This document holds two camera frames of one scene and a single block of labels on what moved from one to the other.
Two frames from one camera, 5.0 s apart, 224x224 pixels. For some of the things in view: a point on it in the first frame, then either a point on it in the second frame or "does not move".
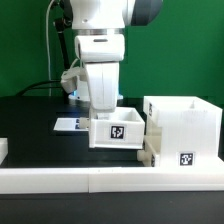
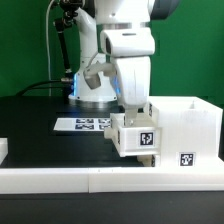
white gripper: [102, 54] → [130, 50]
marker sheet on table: [69, 124] does not move
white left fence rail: [3, 149] does not move
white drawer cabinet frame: [190, 131] does not move
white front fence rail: [110, 180] does not move
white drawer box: [122, 128] → [141, 138]
